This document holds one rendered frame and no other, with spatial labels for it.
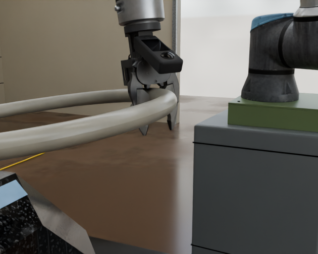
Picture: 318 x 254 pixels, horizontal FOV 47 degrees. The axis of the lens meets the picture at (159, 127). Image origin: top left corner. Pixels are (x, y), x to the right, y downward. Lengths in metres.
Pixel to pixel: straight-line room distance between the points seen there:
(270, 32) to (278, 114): 0.26
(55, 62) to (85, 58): 0.65
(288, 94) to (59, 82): 5.84
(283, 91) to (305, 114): 0.13
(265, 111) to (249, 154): 0.14
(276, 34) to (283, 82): 0.15
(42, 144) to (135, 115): 0.12
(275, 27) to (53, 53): 5.87
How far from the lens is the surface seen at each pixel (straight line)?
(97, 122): 0.43
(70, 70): 6.63
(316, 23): 1.11
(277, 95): 1.22
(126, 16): 0.70
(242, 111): 1.18
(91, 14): 6.35
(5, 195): 0.74
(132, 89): 0.69
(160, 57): 0.64
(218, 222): 1.26
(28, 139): 0.41
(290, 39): 1.16
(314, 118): 1.15
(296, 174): 1.14
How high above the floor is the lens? 1.08
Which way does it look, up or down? 12 degrees down
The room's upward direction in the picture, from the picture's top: straight up
